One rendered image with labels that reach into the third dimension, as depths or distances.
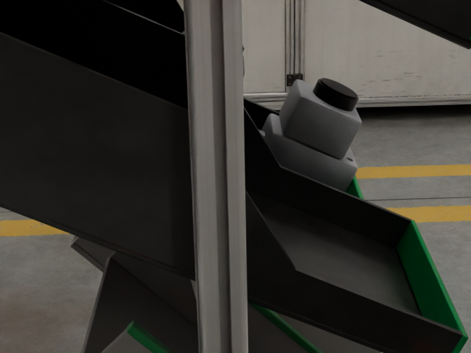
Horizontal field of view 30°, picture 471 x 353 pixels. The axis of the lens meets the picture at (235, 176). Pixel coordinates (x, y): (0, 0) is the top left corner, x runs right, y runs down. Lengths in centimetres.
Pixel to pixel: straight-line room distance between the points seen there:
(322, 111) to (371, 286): 14
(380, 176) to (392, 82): 80
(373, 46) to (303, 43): 35
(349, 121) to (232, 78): 25
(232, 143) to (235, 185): 2
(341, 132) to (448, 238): 273
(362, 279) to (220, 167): 15
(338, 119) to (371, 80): 388
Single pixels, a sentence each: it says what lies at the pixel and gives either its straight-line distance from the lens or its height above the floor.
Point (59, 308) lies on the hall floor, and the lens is 289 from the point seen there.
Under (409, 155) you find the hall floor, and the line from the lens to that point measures 406.
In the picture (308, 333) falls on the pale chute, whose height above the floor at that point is 104.
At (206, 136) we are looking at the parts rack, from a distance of 34.
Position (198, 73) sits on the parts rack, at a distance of 34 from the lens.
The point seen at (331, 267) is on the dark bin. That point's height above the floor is 121.
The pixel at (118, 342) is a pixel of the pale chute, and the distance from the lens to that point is 43.
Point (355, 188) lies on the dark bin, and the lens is 59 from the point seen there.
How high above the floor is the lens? 144
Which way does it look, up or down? 22 degrees down
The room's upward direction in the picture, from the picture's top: 1 degrees counter-clockwise
